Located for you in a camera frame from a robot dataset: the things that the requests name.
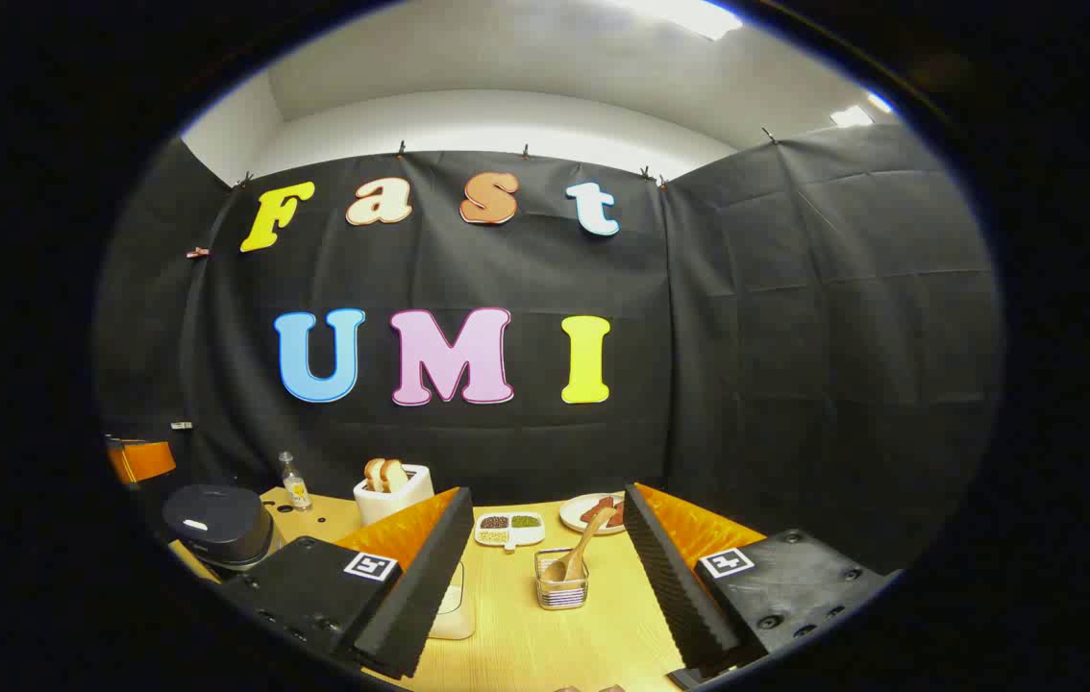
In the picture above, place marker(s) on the white round plate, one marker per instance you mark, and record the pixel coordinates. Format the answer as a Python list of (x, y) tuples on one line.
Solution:
[(574, 516)]

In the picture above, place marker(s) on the red meat slice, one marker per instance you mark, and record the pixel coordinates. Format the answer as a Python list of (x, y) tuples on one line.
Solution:
[(595, 507), (617, 514)]

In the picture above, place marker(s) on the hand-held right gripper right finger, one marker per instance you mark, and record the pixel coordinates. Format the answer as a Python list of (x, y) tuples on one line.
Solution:
[(675, 596)]

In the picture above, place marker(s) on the clear rice box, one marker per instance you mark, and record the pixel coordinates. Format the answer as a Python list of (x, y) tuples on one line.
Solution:
[(454, 615)]

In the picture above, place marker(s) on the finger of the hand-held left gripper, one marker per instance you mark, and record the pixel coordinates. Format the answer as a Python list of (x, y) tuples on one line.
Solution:
[(143, 461)]

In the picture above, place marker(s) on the bread slice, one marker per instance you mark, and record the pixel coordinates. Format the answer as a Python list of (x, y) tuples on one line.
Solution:
[(373, 475), (395, 476)]

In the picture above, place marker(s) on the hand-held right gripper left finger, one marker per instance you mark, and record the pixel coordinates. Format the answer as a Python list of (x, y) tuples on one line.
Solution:
[(420, 596)]

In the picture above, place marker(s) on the white divided bean dish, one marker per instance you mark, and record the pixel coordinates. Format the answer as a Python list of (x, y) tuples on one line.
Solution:
[(509, 538)]

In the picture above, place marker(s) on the wooden spoon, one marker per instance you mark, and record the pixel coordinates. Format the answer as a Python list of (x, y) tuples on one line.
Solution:
[(564, 569)]

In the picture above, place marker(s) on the small glass bottle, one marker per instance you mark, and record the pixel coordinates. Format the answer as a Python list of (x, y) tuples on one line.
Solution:
[(295, 490)]

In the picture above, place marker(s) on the white toaster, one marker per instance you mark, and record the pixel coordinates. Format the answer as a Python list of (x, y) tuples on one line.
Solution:
[(391, 507)]

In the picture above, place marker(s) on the dark blue rice cooker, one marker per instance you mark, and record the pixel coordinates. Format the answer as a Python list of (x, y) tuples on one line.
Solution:
[(218, 524)]

